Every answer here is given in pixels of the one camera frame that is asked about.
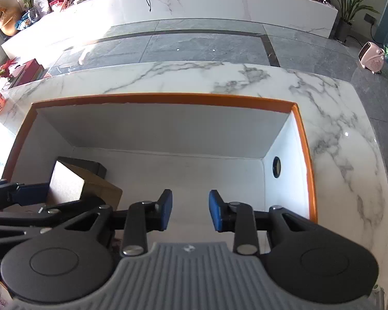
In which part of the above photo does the brown cardboard box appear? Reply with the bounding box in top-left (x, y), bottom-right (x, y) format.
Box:
top-left (47, 157), bottom-right (122, 210)

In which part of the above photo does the tall potted plant right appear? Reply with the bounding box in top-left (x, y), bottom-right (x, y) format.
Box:
top-left (335, 0), bottom-right (379, 43)

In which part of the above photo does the red artificial flower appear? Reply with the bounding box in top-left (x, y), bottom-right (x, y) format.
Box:
top-left (0, 58), bottom-right (17, 79)

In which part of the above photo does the red book stack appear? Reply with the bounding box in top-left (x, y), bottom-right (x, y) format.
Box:
top-left (9, 59), bottom-right (44, 88)

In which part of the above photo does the pink space heater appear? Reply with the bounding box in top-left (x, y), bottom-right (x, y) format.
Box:
top-left (358, 41), bottom-right (385, 74)

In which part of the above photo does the orange gourd vase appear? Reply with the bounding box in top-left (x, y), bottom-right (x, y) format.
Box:
top-left (0, 7), bottom-right (21, 36)

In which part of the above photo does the orange storage box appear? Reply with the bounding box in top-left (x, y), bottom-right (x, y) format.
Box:
top-left (3, 93), bottom-right (317, 242)

